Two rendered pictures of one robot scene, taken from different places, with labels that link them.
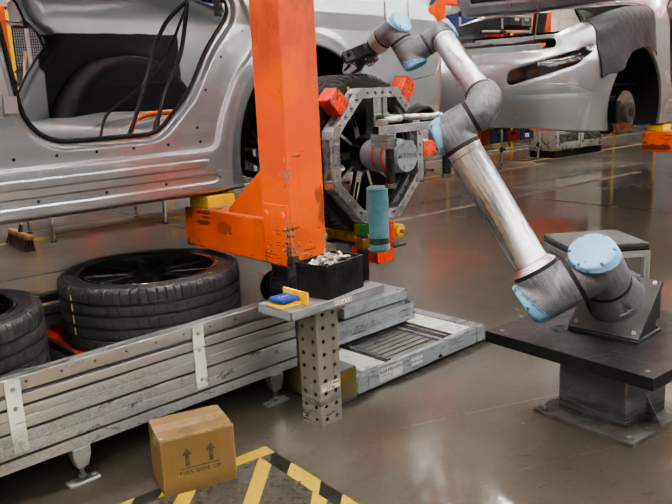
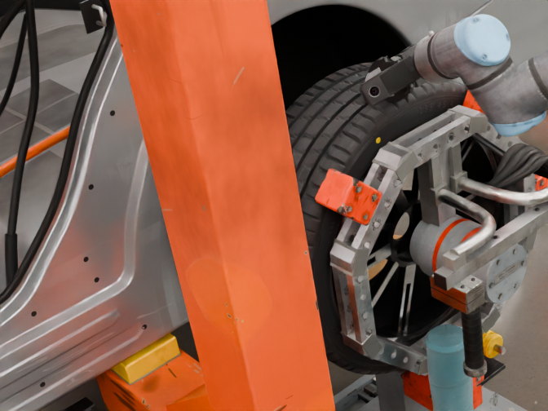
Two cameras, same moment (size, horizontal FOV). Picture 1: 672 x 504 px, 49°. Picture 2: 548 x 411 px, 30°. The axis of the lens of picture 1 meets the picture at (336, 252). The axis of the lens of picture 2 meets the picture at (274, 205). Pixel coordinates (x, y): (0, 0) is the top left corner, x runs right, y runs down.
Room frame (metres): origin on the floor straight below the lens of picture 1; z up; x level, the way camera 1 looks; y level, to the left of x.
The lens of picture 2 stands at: (1.26, -0.14, 2.05)
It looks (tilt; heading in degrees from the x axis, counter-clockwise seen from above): 30 degrees down; 9
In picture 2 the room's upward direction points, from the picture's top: 10 degrees counter-clockwise
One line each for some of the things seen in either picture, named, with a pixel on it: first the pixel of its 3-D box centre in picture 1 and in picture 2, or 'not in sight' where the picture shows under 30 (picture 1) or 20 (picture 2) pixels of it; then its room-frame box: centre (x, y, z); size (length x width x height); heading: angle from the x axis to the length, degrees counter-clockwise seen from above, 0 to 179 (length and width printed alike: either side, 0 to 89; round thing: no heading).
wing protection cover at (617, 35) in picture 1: (617, 40); not in sight; (5.45, -2.07, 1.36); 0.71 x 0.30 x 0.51; 133
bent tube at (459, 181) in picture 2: (412, 108); (514, 166); (3.05, -0.34, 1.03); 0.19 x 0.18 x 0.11; 43
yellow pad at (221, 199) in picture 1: (212, 199); (137, 348); (2.99, 0.49, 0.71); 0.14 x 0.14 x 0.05; 43
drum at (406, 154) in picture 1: (388, 155); (466, 256); (3.02, -0.23, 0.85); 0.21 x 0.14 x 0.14; 43
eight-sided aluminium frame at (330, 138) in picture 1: (375, 154); (441, 244); (3.07, -0.18, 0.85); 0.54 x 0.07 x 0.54; 133
